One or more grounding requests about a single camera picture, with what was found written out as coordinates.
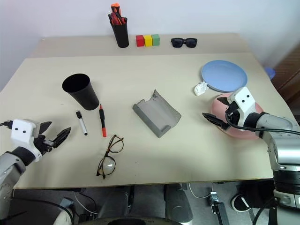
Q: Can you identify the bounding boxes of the slatted cabinet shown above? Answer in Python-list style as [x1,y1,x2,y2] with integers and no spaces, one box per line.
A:
[271,44,300,113]

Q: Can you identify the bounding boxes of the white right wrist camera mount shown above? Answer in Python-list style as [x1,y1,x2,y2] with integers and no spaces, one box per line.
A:
[228,86,259,123]

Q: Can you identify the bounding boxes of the tall black pen holder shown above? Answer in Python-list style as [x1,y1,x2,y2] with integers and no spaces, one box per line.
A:
[110,17,130,49]

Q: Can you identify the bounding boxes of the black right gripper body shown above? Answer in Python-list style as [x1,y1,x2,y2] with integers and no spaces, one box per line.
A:
[225,102,246,131]

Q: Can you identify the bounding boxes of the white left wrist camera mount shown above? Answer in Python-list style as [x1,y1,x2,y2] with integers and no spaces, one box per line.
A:
[11,119,43,163]

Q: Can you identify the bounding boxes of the blue plastic container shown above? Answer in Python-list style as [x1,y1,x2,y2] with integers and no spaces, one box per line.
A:
[264,67,277,81]

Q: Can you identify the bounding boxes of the grey rectangular cloth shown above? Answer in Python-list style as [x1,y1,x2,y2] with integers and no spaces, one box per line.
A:
[132,89,182,139]

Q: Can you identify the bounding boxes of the large black plastic cup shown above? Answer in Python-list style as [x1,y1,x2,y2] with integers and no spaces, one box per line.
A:
[61,73,100,112]

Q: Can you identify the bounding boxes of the white crumpled tissue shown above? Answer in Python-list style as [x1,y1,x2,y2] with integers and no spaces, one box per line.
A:
[194,81,210,97]

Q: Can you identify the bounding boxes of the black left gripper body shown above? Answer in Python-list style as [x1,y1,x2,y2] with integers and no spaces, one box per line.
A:
[33,134,56,157]

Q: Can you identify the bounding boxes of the tortoiseshell eyeglasses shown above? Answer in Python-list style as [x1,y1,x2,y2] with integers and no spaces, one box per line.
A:
[96,134,125,180]

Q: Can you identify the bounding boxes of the white marker with black cap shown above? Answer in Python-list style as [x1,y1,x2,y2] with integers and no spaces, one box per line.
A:
[75,110,89,136]

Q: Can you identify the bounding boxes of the white cable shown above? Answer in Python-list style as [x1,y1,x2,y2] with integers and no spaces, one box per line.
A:
[188,181,214,199]

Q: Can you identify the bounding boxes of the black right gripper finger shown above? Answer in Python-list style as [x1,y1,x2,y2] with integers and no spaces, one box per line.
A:
[202,112,232,131]
[217,96,233,107]

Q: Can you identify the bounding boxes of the pink plate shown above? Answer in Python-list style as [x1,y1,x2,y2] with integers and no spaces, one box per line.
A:
[210,93,265,141]

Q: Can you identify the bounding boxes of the black metal clamp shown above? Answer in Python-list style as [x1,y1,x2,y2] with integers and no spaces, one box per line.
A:
[208,191,230,225]

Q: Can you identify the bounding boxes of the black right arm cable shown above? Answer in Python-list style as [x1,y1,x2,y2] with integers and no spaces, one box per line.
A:
[225,116,300,136]

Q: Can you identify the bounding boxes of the dark rounded shape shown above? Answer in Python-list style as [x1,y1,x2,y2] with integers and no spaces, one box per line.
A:
[163,183,194,224]

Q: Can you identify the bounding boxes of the blue plate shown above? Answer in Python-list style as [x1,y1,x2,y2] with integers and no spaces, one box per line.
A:
[202,60,248,93]

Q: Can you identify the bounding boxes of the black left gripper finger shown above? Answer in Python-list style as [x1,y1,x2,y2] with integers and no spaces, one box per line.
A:
[38,120,53,137]
[51,127,72,149]

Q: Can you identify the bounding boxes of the small grey box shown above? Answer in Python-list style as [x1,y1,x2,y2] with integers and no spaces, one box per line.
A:
[60,197,75,209]

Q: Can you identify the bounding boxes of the black sunglasses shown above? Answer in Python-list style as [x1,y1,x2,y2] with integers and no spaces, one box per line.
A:
[170,37,198,49]

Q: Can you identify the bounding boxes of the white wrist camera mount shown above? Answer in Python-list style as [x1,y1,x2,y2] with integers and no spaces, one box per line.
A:
[11,119,43,163]
[228,86,259,123]

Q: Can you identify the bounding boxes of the black and white sneaker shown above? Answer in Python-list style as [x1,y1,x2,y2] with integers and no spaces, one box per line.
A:
[230,191,251,213]

